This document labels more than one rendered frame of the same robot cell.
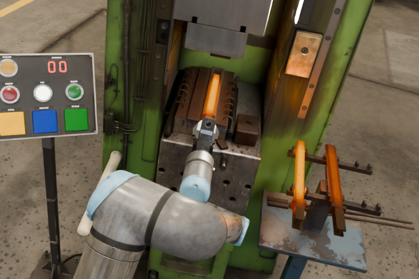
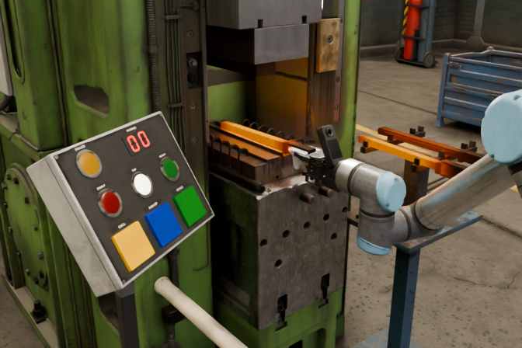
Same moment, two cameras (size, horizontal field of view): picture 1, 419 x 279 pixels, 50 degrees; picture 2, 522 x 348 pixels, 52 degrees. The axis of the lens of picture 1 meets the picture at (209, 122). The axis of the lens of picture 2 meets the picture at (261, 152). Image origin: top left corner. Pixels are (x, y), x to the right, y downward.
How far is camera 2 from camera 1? 1.13 m
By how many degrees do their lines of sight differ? 38
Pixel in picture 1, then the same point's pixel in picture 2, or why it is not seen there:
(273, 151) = not seen: hidden behind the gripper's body
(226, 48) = (293, 49)
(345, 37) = (351, 15)
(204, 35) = (271, 40)
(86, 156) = not seen: outside the picture
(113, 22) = (133, 78)
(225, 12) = (287, 5)
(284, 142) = not seen: hidden behind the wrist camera
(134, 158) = (185, 274)
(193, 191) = (395, 188)
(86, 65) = (163, 129)
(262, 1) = not seen: outside the picture
